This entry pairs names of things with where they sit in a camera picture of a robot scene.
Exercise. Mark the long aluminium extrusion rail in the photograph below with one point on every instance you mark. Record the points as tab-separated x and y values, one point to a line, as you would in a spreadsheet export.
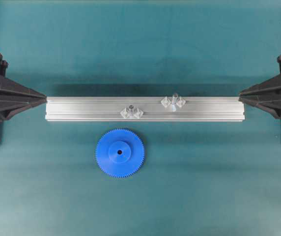
108	109

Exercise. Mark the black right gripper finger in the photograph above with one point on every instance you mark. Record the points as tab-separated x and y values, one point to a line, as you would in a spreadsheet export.
272	107
267	89

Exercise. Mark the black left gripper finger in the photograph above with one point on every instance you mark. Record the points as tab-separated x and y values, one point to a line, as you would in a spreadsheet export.
13	91
8	109

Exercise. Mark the tall steel shaft with bracket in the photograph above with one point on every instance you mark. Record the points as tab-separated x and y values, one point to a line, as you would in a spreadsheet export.
174	102

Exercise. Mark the large blue plastic gear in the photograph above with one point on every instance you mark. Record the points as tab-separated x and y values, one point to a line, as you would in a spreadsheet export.
120	153

